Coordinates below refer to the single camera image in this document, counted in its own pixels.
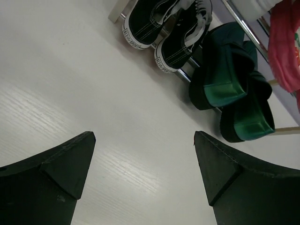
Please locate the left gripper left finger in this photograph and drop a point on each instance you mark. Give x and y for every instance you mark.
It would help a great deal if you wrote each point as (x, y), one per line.
(44, 189)

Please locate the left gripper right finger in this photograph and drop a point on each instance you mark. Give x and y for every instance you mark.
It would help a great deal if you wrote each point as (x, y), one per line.
(245, 190)

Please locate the green loafer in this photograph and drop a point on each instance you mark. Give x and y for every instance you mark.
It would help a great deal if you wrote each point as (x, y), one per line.
(249, 118)
(222, 77)

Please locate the pink sandal front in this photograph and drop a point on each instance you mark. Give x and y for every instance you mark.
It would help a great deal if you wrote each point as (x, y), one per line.
(284, 23)

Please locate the cream shoe shelf with rods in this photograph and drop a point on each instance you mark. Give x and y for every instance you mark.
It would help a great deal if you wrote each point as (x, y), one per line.
(123, 7)

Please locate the right black canvas sneaker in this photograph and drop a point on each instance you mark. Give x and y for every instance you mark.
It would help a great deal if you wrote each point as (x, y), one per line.
(191, 25)

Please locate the black canvas sneaker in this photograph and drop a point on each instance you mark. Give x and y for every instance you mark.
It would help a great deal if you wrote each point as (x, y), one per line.
(191, 25)
(145, 21)

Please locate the left black canvas sneaker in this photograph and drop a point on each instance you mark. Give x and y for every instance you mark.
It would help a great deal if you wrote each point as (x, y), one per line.
(145, 21)

